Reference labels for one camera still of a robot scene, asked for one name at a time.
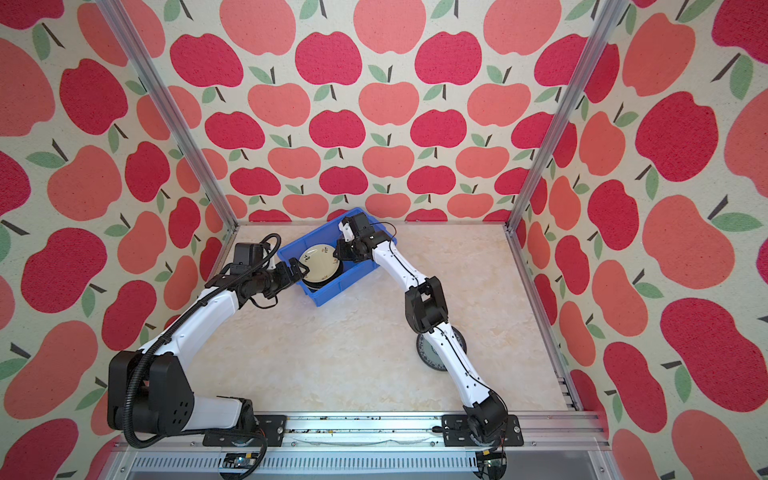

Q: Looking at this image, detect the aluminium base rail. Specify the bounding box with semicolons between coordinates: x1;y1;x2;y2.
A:
95;411;621;479

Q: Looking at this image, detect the aluminium left corner post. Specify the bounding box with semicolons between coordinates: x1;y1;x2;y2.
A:
96;1;238;231

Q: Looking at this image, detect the aluminium corner post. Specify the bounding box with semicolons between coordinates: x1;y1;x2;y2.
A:
96;1;238;231
504;0;630;238

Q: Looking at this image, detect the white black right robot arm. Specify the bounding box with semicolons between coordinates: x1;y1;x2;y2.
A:
279;230;522;448

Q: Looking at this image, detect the black round plate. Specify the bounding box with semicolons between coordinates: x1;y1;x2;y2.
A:
302;273;341;291

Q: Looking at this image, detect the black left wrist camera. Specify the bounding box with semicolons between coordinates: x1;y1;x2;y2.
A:
230;242;264;275

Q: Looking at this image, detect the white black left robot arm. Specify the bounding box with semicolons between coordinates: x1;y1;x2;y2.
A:
107;258;309;449

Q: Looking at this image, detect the blue patterned round plate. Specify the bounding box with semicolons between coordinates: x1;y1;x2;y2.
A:
416;328;467;372

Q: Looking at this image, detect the aluminium right corner post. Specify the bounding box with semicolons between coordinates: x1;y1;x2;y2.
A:
504;0;630;238

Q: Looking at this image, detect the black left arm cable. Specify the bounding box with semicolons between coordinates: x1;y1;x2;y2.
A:
122;232;283;450

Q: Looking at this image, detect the blue plastic bin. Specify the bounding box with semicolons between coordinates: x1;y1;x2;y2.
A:
277;207;385;307

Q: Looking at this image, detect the cream yellow round plate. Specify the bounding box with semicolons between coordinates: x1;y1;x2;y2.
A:
299;244;343;283

